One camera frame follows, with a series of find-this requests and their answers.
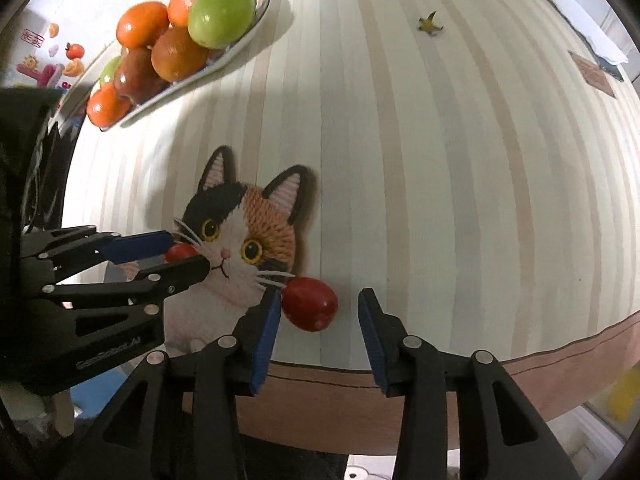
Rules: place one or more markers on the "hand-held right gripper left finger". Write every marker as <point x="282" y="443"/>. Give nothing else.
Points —
<point x="265" y="340"/>

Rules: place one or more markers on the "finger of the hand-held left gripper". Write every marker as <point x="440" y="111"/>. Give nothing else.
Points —
<point x="180" y="275"/>
<point x="142" y="245"/>

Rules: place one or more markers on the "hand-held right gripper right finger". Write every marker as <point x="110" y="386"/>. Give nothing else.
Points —
<point x="372" y="340"/>

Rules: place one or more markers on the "red cherry tomato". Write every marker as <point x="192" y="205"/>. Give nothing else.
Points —
<point x="310" y="305"/>
<point x="180" y="251"/>

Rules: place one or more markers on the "small orange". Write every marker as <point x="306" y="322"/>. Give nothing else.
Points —
<point x="106" y="107"/>
<point x="142" y="22"/>

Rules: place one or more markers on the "brown pear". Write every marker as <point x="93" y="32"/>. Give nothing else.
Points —
<point x="136" y="77"/>

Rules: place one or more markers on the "green apple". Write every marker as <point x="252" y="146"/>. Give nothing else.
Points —
<point x="220" y="16"/>
<point x="109" y="72"/>

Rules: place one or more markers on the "dark orange tangerine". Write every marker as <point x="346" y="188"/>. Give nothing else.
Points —
<point x="177" y="55"/>

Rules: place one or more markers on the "floral oval plate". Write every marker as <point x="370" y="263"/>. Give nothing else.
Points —
<point x="240" y="42"/>

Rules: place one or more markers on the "calico cat shaped mat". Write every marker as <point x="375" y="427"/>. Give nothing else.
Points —
<point x="250" y="225"/>

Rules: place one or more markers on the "striped pink tablecloth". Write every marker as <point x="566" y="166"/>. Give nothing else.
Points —
<point x="450" y="160"/>

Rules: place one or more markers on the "yellow object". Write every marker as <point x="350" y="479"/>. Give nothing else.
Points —
<point x="624" y="395"/>

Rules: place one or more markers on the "white folded cloth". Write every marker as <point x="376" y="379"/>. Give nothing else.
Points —
<point x="585" y="25"/>

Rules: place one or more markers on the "colourful wall stickers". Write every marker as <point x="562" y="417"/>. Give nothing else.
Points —
<point x="50" y="55"/>

